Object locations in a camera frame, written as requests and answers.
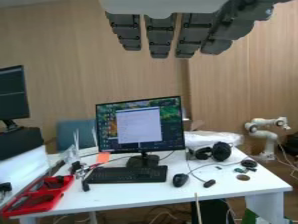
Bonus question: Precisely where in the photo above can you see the black computer monitor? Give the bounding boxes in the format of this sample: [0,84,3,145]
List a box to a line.
[94,95,186,169]

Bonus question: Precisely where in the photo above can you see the white plastic bag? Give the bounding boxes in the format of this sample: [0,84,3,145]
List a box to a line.
[183,130,245,148]

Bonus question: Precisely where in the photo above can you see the black keyboard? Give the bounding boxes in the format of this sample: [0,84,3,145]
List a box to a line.
[84,164,170,185]

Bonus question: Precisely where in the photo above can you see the black headphones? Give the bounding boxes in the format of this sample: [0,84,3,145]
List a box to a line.
[193,141,233,163]

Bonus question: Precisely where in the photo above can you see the black computer mouse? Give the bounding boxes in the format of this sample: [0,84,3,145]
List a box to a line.
[171,172,190,188]

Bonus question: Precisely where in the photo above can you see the small black oval device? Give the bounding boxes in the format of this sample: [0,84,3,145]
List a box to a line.
[202,179,217,189]

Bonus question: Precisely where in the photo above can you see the white desk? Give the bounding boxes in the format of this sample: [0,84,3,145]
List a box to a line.
[8,146,294,224]
[0,145,50,201]

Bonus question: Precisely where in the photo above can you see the small black tool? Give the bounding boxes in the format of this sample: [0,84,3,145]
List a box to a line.
[80,179,92,193]

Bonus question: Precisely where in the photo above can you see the small white jointed device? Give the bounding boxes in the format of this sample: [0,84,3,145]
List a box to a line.
[243,116,293,162]

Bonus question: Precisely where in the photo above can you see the red tray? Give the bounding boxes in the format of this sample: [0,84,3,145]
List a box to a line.
[0,188,64,218]
[41,174,76,194]

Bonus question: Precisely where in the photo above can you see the black case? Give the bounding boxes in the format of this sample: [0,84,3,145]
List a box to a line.
[0,126,45,162]

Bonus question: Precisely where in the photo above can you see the dark computer monitor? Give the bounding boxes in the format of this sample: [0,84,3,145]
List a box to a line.
[0,64,32,131]

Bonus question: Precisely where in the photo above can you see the thin stick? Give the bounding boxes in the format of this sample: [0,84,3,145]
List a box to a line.
[193,192,205,224]

